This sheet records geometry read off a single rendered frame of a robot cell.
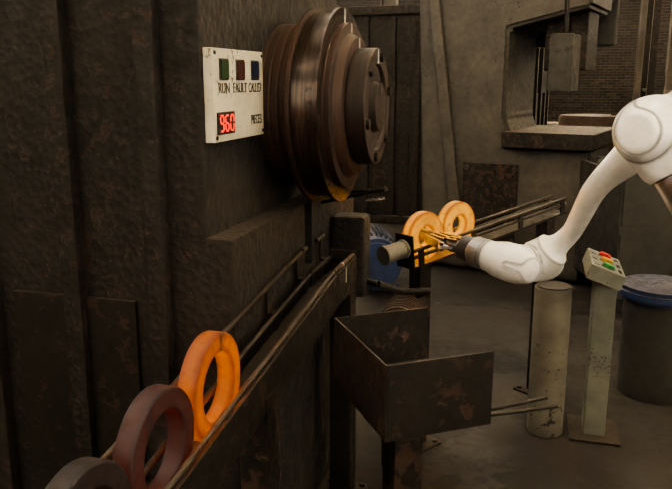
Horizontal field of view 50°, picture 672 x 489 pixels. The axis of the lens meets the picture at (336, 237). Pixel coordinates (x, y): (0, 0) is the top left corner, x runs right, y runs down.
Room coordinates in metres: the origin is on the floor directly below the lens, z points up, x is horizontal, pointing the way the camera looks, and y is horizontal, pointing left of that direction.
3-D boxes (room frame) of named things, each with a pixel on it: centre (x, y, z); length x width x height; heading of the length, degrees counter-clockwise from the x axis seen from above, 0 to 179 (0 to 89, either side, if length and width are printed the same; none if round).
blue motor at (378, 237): (4.10, -0.20, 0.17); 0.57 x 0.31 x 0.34; 4
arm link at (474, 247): (2.02, -0.42, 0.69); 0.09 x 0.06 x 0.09; 129
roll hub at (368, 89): (1.80, -0.08, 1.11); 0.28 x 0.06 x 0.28; 164
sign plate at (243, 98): (1.53, 0.21, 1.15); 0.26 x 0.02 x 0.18; 164
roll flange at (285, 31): (1.85, 0.09, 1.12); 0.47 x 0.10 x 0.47; 164
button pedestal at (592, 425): (2.28, -0.88, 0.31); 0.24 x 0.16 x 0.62; 164
